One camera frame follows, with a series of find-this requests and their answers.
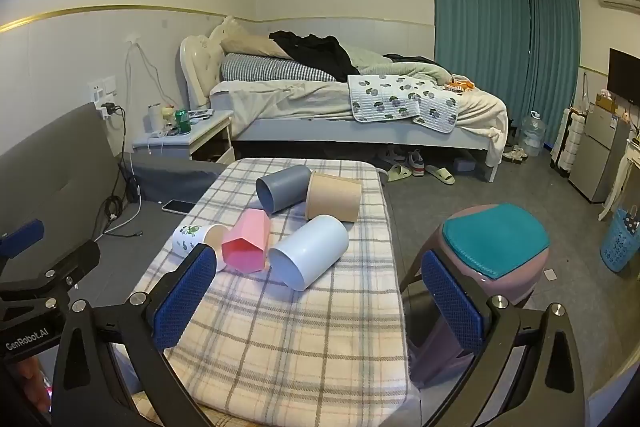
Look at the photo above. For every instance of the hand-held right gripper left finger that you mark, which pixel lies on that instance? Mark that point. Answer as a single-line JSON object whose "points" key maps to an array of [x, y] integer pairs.
{"points": [[184, 299]]}

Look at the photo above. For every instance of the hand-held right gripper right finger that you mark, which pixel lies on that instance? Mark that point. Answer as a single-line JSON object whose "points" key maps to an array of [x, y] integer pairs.
{"points": [[452, 307]]}

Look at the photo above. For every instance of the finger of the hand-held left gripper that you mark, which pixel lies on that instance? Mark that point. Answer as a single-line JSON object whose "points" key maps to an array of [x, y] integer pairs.
{"points": [[75, 259], [22, 233]]}

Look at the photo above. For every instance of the white cup with green print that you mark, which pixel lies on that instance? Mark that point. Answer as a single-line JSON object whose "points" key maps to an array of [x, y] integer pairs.
{"points": [[192, 237]]}

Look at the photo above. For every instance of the pink hexagonal cup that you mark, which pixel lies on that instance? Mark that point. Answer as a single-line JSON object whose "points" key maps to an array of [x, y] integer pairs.
{"points": [[247, 237]]}

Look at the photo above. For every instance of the light blue cup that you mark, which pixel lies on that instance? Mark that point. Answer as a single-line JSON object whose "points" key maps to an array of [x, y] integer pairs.
{"points": [[310, 249]]}

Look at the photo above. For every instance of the grey cup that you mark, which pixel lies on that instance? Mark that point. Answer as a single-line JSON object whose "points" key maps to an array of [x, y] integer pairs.
{"points": [[285, 187]]}

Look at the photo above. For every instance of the tan cup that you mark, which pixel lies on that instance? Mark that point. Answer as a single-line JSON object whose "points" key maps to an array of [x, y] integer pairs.
{"points": [[332, 199]]}

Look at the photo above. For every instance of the person's left hand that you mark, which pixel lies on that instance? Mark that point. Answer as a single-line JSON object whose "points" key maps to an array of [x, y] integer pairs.
{"points": [[32, 382]]}

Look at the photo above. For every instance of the pink plastic stool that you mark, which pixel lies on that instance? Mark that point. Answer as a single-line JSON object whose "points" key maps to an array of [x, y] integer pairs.
{"points": [[500, 292]]}

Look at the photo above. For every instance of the teal seat cushion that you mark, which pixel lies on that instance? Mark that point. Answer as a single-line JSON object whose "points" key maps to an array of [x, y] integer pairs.
{"points": [[492, 239]]}

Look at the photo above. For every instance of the grey sofa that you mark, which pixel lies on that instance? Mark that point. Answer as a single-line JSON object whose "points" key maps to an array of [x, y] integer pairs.
{"points": [[60, 157]]}

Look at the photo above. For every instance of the smartphone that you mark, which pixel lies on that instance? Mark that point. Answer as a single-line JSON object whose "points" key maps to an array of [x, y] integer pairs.
{"points": [[178, 206]]}

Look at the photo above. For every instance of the plaid padded cushion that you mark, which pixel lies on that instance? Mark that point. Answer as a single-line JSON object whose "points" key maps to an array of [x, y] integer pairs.
{"points": [[300, 332]]}

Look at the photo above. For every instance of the pale green slipper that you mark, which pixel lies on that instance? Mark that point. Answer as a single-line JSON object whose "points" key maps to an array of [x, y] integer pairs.
{"points": [[441, 174], [399, 173]]}

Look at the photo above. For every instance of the grey sneakers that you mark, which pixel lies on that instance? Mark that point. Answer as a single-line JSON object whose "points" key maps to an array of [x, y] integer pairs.
{"points": [[416, 162]]}

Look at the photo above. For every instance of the white shoes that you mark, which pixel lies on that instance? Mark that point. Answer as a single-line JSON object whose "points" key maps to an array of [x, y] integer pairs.
{"points": [[515, 154]]}

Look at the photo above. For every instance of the white nightstand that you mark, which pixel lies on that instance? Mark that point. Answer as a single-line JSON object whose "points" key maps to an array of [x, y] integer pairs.
{"points": [[200, 133]]}

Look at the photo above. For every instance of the green drink can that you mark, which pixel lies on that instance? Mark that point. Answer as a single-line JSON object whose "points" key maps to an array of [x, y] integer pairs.
{"points": [[183, 121]]}

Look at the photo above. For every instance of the blue laundry basket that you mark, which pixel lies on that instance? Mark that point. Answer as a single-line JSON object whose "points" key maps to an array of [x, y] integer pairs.
{"points": [[617, 242]]}

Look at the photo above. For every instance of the clear water jug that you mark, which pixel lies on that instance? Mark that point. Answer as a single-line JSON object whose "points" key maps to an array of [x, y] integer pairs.
{"points": [[530, 136]]}

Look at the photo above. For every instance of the grey small fridge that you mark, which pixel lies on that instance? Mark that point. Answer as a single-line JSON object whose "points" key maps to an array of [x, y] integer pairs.
{"points": [[597, 152]]}

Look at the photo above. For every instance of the printed blanket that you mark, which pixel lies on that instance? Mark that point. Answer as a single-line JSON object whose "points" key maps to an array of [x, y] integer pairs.
{"points": [[395, 99]]}

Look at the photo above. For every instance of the orange toy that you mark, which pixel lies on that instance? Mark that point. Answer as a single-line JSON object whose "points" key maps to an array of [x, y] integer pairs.
{"points": [[460, 84]]}

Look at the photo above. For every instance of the white bed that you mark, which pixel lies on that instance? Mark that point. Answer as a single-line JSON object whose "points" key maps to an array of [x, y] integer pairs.
{"points": [[310, 107]]}

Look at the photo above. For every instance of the pale green quilt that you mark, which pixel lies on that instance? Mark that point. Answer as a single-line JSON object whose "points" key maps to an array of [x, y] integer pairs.
{"points": [[395, 67]]}

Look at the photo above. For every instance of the checked pillow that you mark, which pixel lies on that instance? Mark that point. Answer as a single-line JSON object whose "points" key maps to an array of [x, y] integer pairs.
{"points": [[270, 68]]}

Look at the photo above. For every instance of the beige pillow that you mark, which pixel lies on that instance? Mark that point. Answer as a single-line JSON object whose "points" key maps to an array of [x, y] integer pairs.
{"points": [[252, 46]]}

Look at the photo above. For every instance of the narrow teal curtain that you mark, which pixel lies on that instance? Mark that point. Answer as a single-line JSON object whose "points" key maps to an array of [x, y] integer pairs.
{"points": [[555, 57]]}

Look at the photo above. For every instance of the black clothing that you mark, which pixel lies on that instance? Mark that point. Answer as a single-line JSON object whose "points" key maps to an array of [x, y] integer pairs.
{"points": [[320, 52]]}

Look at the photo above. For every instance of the black television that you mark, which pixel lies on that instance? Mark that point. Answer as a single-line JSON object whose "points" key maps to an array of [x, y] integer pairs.
{"points": [[624, 74]]}

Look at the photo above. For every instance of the wide teal curtain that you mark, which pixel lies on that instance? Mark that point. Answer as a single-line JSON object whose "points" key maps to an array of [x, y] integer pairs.
{"points": [[475, 7]]}

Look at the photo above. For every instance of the black wall charger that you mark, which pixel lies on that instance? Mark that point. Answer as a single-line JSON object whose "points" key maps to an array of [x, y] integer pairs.
{"points": [[111, 111]]}

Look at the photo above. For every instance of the white wall socket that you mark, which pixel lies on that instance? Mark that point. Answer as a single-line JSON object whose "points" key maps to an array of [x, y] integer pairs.
{"points": [[103, 89]]}

